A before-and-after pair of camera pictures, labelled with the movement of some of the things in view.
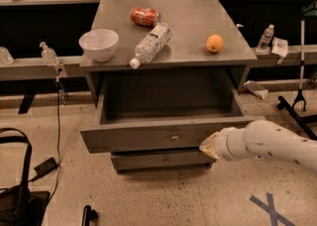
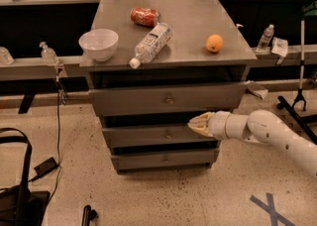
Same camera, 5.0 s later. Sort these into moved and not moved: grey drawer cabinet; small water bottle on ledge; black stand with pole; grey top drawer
Moved: grey top drawer
Not moved: small water bottle on ledge; grey drawer cabinet; black stand with pole
